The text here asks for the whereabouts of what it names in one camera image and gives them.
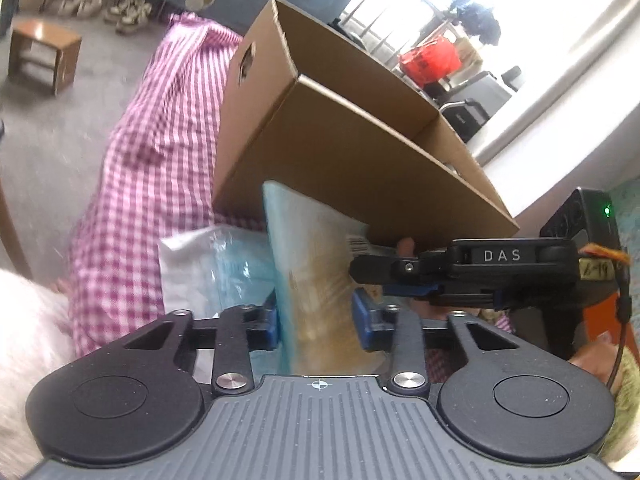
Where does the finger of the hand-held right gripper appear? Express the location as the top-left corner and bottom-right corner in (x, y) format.
(349, 250), (452, 286)
(382, 282), (493, 308)

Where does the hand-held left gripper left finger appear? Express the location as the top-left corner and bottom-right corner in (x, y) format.
(120, 292), (279, 395)

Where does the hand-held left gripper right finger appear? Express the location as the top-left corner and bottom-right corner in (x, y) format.
(351, 292), (523, 397)

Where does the clear packet with tan contents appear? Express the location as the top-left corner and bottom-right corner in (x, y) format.
(262, 181), (387, 377)

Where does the clear packet with blue contents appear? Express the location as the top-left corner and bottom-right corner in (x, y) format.
(159, 225), (279, 320)

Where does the brown cardboard box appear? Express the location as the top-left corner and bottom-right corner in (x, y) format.
(212, 0), (521, 252)

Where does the person's right forearm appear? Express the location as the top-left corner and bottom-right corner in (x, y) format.
(602, 372), (640, 466)

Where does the person's right hand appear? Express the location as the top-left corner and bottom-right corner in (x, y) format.
(570, 342), (621, 388)

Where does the orange and black box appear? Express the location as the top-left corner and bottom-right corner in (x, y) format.
(580, 280), (624, 348)

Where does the pink checked tablecloth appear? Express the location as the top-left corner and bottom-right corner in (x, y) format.
(67, 12), (451, 383)

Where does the red plastic bag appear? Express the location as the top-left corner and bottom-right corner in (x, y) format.
(398, 40), (462, 87)

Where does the white fluffy fabric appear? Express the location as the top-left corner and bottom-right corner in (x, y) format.
(0, 269), (77, 467)

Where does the dark blue hanging clothing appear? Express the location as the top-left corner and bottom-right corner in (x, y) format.
(447, 0), (502, 46)

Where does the small wooden stool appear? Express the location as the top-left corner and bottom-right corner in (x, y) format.
(9, 19), (83, 96)

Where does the black cable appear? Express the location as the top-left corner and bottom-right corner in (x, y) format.
(575, 242), (632, 389)

